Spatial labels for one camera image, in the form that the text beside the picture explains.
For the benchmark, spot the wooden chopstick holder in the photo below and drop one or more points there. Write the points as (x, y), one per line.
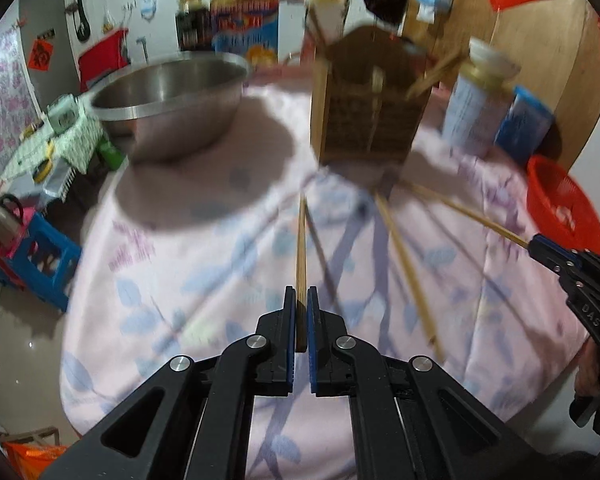
(370, 105)

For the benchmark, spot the black hanging object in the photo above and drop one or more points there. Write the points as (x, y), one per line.
(81, 15)

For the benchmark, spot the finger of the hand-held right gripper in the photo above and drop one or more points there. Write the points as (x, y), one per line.
(550, 252)

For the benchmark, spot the blue container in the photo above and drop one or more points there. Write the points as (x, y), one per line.
(522, 125)

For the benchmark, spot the dark sauce bottle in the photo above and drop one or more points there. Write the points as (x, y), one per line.
(192, 25)

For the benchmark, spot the large cooking oil bottle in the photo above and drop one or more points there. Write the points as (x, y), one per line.
(245, 15)

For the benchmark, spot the small red door poster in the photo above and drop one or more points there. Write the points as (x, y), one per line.
(41, 55)

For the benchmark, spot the wooden chopstick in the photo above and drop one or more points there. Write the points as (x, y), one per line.
(436, 76)
(410, 280)
(460, 210)
(301, 260)

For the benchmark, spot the floral curtain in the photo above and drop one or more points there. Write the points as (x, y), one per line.
(0, 90)

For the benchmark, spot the white jar with lid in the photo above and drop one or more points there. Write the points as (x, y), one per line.
(475, 105)

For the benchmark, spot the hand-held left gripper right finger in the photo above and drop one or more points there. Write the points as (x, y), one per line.
(314, 340)

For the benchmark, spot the steel kettle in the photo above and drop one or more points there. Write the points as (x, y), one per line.
(5, 216)

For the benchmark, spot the blue plastic stool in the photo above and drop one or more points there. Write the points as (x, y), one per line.
(40, 260)

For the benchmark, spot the orange plastic bag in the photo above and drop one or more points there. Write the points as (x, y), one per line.
(30, 455)

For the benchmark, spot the red plastic basket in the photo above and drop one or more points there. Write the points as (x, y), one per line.
(565, 205)

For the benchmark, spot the green patterned cloth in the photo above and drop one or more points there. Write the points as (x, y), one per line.
(55, 135)

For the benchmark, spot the stainless steel bowl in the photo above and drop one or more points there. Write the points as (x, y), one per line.
(175, 105)

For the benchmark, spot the pale blue hanging bag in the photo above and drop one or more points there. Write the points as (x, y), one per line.
(147, 0)

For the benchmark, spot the green bottle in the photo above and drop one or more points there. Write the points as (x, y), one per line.
(111, 152)

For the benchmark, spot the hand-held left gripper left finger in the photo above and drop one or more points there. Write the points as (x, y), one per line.
(286, 340)

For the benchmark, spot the white bottle with red cap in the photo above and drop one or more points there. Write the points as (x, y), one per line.
(330, 5)

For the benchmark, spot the person's right hand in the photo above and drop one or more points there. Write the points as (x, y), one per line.
(591, 372)

